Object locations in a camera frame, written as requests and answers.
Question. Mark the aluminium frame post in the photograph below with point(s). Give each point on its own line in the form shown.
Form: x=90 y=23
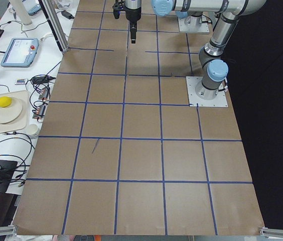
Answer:
x=54 y=23

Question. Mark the beige round plate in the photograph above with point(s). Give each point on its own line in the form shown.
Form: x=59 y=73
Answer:
x=11 y=112

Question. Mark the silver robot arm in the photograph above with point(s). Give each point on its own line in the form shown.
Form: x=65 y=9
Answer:
x=228 y=12

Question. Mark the white cylinder roll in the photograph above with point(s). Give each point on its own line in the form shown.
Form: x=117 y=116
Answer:
x=21 y=12

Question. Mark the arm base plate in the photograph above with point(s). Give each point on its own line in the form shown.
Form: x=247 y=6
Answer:
x=193 y=23
x=199 y=96

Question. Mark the yellow lemon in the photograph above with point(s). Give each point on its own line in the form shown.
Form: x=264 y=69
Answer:
x=5 y=101

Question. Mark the small circuit board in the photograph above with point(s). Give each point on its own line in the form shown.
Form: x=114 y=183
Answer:
x=45 y=93
x=39 y=112

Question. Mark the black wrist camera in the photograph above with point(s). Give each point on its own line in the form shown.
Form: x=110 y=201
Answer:
x=117 y=7

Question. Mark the beige tray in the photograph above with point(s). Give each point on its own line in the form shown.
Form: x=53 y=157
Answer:
x=22 y=120

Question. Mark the white paper cup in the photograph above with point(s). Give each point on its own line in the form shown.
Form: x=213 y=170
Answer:
x=32 y=130

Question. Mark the small circuit board upper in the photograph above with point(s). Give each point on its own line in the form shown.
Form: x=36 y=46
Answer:
x=45 y=93

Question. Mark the aluminium corner rail right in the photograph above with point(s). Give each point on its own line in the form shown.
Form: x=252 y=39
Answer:
x=270 y=232

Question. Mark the black power adapter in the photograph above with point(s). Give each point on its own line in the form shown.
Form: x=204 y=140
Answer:
x=67 y=15

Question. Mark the small circuit board lower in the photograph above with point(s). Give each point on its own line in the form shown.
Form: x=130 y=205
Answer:
x=39 y=112

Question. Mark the teach pendant tablet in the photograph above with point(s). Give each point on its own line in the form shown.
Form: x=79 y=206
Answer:
x=20 y=52

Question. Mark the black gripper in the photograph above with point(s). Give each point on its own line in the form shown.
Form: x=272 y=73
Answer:
x=133 y=15

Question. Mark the small colourful card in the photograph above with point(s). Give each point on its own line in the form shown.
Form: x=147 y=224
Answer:
x=21 y=81

